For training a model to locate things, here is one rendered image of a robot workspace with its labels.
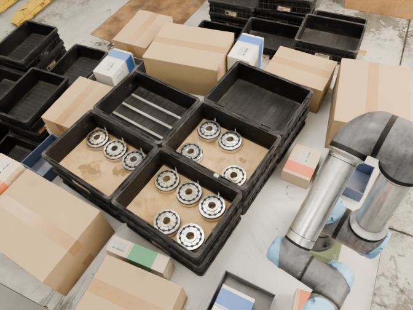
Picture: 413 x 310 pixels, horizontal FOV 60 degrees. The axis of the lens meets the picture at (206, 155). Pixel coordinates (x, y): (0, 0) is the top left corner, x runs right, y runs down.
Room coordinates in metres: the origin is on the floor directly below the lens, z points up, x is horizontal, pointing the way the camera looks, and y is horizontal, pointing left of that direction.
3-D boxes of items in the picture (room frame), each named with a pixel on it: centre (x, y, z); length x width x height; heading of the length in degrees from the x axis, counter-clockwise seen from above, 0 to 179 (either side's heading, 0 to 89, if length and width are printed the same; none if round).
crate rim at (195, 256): (0.64, 0.13, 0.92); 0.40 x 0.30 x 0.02; 49
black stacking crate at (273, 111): (1.09, -0.26, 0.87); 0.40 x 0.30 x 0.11; 49
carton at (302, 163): (0.82, -0.41, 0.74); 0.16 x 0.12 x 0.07; 145
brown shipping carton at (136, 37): (1.78, 0.27, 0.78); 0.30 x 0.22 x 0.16; 149
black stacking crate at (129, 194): (0.64, 0.13, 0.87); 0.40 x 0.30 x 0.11; 49
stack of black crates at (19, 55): (2.21, 1.17, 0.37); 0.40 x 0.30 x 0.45; 150
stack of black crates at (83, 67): (2.01, 0.82, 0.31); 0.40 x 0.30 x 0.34; 150
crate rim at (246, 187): (0.86, -0.07, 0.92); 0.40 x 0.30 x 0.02; 49
